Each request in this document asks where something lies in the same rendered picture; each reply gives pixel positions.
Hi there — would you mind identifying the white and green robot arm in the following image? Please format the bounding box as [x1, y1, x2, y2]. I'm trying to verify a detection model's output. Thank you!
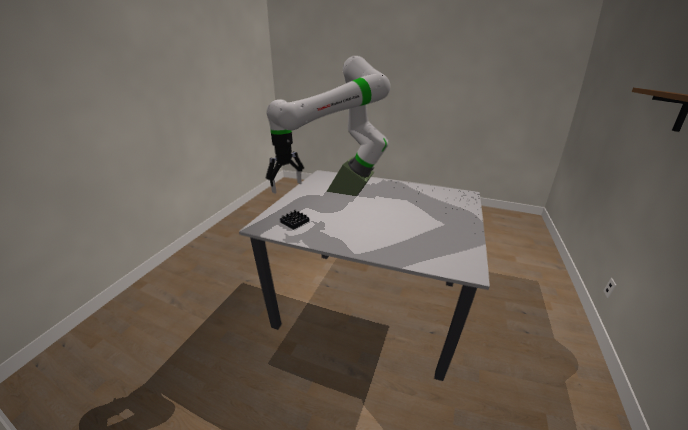
[267, 56, 390, 177]

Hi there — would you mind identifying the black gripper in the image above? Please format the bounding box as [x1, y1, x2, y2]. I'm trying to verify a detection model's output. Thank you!
[266, 145, 304, 194]

